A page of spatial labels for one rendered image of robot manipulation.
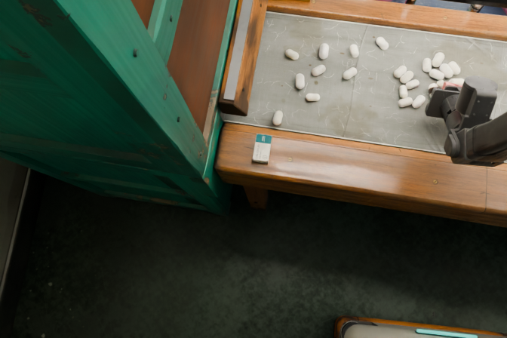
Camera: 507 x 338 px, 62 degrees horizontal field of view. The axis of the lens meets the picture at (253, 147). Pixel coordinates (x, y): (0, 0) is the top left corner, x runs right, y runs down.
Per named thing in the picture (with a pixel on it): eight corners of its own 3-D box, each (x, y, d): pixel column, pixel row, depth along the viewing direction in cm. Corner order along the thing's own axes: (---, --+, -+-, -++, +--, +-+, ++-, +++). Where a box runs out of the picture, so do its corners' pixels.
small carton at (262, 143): (268, 164, 94) (268, 161, 92) (252, 161, 94) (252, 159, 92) (271, 137, 95) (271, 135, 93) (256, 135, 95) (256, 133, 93)
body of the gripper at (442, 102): (433, 85, 89) (440, 102, 83) (483, 91, 89) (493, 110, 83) (423, 111, 93) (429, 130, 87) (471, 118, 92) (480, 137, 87)
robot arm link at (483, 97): (447, 161, 77) (497, 165, 76) (468, 106, 70) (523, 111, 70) (433, 124, 87) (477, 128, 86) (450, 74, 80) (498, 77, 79)
